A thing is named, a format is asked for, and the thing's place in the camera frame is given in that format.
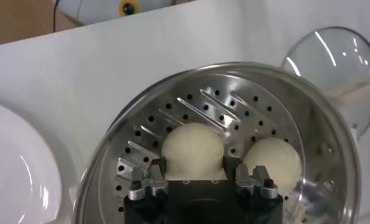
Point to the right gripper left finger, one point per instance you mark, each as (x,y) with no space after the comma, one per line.
(148,184)

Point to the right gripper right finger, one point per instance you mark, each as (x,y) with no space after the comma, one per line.
(252,182)

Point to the white steamed baozi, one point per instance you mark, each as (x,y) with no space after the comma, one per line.
(192,149)
(273,164)

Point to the round glass pot lid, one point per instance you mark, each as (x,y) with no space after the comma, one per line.
(331,67)

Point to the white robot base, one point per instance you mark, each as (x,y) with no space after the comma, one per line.
(96,12)

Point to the perforated steel steamer basket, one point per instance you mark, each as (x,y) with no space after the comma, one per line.
(264,88)

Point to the round white plate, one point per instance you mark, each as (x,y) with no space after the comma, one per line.
(14,167)

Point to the yellow round button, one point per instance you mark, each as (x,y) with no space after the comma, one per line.
(128,8)

